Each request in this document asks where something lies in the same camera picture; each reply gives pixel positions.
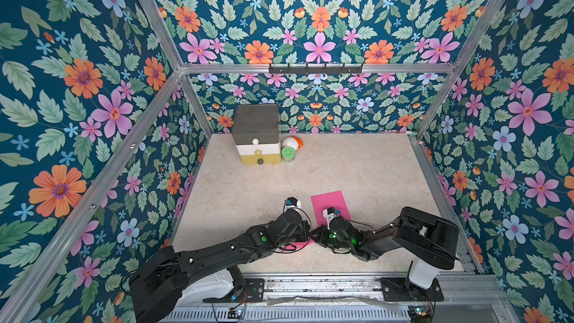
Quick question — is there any pink square paper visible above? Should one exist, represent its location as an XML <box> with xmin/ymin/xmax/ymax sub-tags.
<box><xmin>284</xmin><ymin>239</ymin><xmax>314</xmax><ymax>251</ymax></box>

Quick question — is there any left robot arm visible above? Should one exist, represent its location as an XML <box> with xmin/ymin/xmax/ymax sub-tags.
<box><xmin>129</xmin><ymin>209</ymin><xmax>311</xmax><ymax>322</ymax></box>

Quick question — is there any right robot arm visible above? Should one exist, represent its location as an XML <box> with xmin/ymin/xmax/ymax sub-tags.
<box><xmin>311</xmin><ymin>206</ymin><xmax>459</xmax><ymax>290</ymax></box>

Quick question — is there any green lidded can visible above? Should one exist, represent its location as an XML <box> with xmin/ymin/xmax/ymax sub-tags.
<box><xmin>281</xmin><ymin>146</ymin><xmax>297</xmax><ymax>162</ymax></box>

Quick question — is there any orange white plush toy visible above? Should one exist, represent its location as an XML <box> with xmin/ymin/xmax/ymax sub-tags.
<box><xmin>282</xmin><ymin>136</ymin><xmax>303</xmax><ymax>151</ymax></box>

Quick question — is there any small drawer cabinet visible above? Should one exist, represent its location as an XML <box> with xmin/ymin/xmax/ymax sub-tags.
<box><xmin>232</xmin><ymin>103</ymin><xmax>281</xmax><ymax>165</ymax></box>

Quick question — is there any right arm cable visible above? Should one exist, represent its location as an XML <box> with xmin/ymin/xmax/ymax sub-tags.
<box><xmin>342</xmin><ymin>218</ymin><xmax>375</xmax><ymax>230</ymax></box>

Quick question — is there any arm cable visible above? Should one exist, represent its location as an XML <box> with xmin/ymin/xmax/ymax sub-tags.
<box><xmin>342</xmin><ymin>218</ymin><xmax>375</xmax><ymax>230</ymax></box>
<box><xmin>282</xmin><ymin>205</ymin><xmax>314</xmax><ymax>254</ymax></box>

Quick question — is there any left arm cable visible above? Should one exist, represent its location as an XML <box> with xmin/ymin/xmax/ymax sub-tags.
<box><xmin>282</xmin><ymin>205</ymin><xmax>314</xmax><ymax>254</ymax></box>

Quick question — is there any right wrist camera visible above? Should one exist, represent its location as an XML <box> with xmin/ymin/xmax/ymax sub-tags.
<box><xmin>322</xmin><ymin>207</ymin><xmax>341</xmax><ymax>230</ymax></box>

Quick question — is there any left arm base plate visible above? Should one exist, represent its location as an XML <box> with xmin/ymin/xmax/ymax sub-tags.
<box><xmin>201</xmin><ymin>279</ymin><xmax>265</xmax><ymax>304</ymax></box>

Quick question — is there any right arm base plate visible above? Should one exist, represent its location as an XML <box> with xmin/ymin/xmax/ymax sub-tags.
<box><xmin>380</xmin><ymin>278</ymin><xmax>444</xmax><ymax>303</ymax></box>

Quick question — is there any black hook rail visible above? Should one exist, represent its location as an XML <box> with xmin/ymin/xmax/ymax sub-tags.
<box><xmin>268</xmin><ymin>64</ymin><xmax>363</xmax><ymax>76</ymax></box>

